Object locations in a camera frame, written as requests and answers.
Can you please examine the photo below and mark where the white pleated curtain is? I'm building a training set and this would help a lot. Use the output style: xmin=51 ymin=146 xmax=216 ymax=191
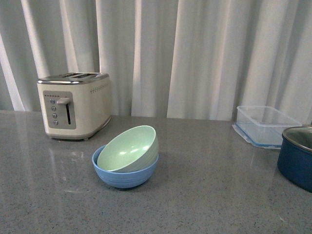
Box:
xmin=0 ymin=0 xmax=312 ymax=124

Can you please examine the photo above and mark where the clear plastic food container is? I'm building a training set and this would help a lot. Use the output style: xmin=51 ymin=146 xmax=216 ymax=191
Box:
xmin=235 ymin=106 xmax=302 ymax=134

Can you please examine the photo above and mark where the cream two-slot toaster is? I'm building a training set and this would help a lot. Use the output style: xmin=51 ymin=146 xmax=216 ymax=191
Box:
xmin=37 ymin=72 xmax=112 ymax=140

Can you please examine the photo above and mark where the dark blue cooking pot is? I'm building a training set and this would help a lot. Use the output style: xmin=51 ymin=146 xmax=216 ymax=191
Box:
xmin=277 ymin=126 xmax=312 ymax=192

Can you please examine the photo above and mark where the blue plastic bowl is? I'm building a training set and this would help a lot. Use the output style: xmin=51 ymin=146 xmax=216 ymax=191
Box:
xmin=92 ymin=145 xmax=159 ymax=189

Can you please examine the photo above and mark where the green plastic bowl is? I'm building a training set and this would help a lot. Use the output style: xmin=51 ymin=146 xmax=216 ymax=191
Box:
xmin=97 ymin=125 xmax=159 ymax=173

